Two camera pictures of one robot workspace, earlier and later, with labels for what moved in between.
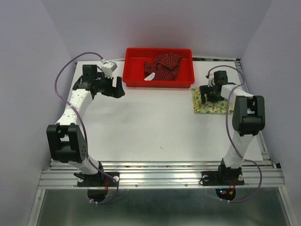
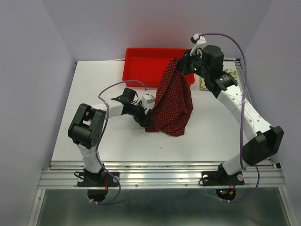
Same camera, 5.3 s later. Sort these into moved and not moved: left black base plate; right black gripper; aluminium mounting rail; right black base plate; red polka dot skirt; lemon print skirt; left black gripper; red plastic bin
Moved: red polka dot skirt; lemon print skirt; right black gripper; left black gripper
Not moved: left black base plate; red plastic bin; right black base plate; aluminium mounting rail
